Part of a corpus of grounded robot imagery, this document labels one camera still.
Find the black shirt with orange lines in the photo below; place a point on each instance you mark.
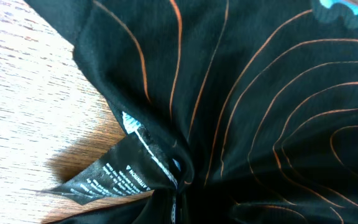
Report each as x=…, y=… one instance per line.
x=234, y=111

